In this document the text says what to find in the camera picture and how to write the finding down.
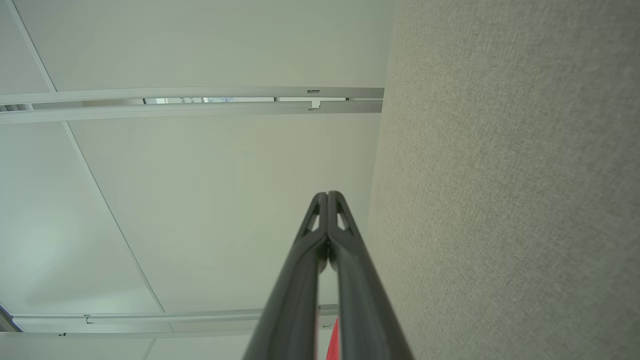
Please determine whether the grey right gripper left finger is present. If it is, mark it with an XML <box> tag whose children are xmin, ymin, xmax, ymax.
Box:
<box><xmin>243</xmin><ymin>192</ymin><xmax>329</xmax><ymax>360</ymax></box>

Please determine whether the red white jersey shirt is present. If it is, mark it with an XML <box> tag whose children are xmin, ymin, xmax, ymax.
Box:
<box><xmin>315</xmin><ymin>305</ymin><xmax>342</xmax><ymax>360</ymax></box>

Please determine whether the grey double partition post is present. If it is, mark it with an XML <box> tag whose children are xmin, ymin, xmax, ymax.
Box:
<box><xmin>0</xmin><ymin>86</ymin><xmax>385</xmax><ymax>125</ymax></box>

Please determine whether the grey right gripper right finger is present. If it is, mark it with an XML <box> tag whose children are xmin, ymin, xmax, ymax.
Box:
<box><xmin>328</xmin><ymin>191</ymin><xmax>415</xmax><ymax>360</ymax></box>

